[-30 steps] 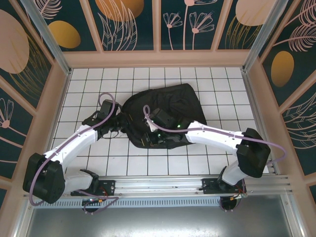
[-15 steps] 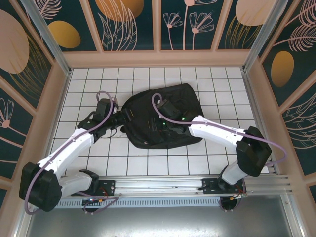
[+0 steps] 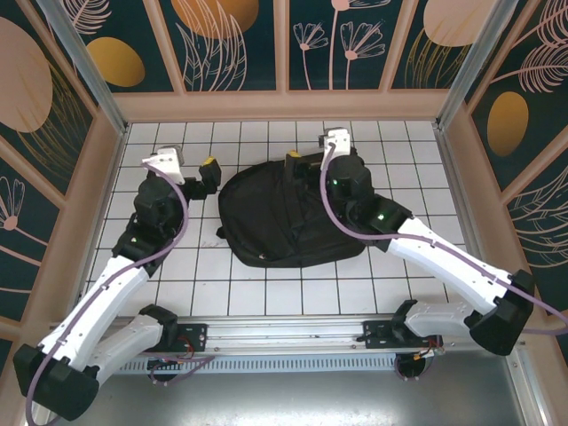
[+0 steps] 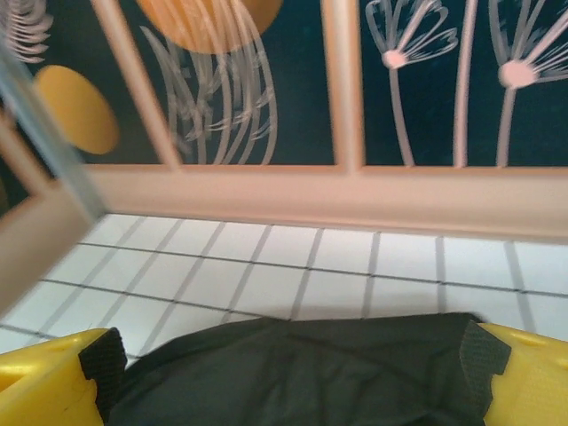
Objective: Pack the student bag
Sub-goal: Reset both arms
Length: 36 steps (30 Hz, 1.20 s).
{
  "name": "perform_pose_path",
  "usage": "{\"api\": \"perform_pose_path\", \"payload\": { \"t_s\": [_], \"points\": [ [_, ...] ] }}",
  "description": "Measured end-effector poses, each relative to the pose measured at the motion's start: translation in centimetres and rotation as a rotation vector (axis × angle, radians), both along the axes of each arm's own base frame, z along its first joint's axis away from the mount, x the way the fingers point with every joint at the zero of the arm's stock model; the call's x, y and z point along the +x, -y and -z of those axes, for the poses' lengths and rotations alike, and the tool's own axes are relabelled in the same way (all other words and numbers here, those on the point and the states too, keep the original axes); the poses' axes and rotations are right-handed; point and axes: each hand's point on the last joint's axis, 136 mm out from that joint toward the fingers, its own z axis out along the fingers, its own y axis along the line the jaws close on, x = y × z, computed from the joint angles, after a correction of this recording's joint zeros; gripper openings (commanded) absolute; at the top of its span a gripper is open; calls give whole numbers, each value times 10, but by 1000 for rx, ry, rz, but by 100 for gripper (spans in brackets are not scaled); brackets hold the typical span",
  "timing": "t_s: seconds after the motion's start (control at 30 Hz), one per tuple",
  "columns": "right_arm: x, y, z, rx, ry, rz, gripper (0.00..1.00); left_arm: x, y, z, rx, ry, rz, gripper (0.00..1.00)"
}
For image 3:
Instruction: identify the black fabric backpack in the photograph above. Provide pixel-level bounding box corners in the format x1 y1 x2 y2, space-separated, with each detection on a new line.
217 153 367 269

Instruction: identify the grey metal sheet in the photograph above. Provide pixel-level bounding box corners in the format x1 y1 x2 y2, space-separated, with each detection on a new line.
43 370 549 426

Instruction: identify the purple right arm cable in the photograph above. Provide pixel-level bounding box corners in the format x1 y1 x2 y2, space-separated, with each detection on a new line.
319 141 568 387

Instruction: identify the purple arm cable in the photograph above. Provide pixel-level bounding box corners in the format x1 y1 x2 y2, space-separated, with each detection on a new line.
24 159 215 426
319 141 568 387

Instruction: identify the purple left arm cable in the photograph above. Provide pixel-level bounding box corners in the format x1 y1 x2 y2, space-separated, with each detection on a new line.
24 159 215 426

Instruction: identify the aluminium side rail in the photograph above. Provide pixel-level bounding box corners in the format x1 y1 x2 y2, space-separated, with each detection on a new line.
433 126 507 317

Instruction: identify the small circuit board with wires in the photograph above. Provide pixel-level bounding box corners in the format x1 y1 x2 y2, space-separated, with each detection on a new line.
414 345 445 361
148 353 190 370

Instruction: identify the aluminium corner post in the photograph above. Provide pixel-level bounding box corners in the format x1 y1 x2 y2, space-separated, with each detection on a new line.
35 0 130 135
434 0 520 130

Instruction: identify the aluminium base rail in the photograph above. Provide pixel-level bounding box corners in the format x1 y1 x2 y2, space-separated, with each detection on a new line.
42 312 529 356

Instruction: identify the slotted grey cable tray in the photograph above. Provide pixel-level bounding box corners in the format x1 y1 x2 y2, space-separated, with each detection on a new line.
99 357 400 375

